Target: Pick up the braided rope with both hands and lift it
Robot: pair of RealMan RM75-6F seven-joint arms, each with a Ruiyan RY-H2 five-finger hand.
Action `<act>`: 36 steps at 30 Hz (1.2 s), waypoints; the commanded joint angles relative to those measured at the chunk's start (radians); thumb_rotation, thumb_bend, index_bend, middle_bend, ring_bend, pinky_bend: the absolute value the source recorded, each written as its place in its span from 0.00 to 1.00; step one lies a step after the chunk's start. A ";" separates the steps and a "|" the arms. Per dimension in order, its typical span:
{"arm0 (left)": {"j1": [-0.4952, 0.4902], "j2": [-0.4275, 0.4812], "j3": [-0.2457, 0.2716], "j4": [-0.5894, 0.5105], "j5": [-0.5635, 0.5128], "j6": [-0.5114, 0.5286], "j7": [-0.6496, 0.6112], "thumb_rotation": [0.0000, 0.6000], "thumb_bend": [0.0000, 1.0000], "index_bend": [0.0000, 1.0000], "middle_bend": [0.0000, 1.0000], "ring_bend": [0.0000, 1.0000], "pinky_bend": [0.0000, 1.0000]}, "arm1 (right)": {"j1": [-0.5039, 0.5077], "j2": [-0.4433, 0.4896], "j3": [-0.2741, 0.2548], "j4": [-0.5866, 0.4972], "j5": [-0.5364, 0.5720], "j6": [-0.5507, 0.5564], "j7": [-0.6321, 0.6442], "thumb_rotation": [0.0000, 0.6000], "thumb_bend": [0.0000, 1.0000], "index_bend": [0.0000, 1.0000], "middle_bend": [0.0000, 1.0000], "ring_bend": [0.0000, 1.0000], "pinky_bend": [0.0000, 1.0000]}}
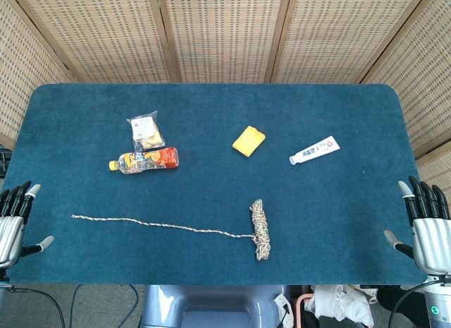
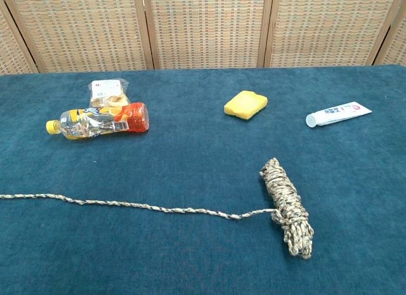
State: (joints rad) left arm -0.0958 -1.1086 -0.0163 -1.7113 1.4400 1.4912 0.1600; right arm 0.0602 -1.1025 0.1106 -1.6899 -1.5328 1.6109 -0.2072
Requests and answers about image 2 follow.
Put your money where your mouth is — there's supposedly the white toothpaste tube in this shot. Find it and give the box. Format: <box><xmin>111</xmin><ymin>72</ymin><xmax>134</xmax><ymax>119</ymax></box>
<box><xmin>305</xmin><ymin>101</ymin><xmax>373</xmax><ymax>128</ymax></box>

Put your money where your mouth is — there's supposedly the clear snack bag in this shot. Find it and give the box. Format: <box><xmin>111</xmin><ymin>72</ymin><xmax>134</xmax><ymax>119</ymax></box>
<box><xmin>88</xmin><ymin>78</ymin><xmax>131</xmax><ymax>108</ymax></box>

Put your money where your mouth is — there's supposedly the yellow sponge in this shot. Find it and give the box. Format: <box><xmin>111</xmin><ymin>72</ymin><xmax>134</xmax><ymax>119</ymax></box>
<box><xmin>223</xmin><ymin>90</ymin><xmax>268</xmax><ymax>121</ymax></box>

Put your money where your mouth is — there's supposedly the blue table cloth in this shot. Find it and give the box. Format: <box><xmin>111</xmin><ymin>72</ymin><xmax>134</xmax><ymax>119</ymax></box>
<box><xmin>0</xmin><ymin>63</ymin><xmax>406</xmax><ymax>295</ymax></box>

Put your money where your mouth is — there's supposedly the plastic bottle with yellow cap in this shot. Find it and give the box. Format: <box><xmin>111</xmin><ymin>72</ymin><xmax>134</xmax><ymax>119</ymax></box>
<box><xmin>46</xmin><ymin>102</ymin><xmax>150</xmax><ymax>140</ymax></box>

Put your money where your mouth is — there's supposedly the woven folding screen panel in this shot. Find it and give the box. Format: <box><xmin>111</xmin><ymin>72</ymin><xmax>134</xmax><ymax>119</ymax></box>
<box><xmin>0</xmin><ymin>0</ymin><xmax>155</xmax><ymax>73</ymax></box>
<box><xmin>264</xmin><ymin>0</ymin><xmax>406</xmax><ymax>69</ymax></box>
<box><xmin>141</xmin><ymin>0</ymin><xmax>274</xmax><ymax>70</ymax></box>
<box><xmin>374</xmin><ymin>8</ymin><xmax>406</xmax><ymax>67</ymax></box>
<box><xmin>0</xmin><ymin>0</ymin><xmax>39</xmax><ymax>75</ymax></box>

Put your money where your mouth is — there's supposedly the camouflage braided rope bundle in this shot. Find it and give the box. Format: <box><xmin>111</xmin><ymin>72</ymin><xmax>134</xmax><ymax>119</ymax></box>
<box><xmin>0</xmin><ymin>157</ymin><xmax>315</xmax><ymax>260</ymax></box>

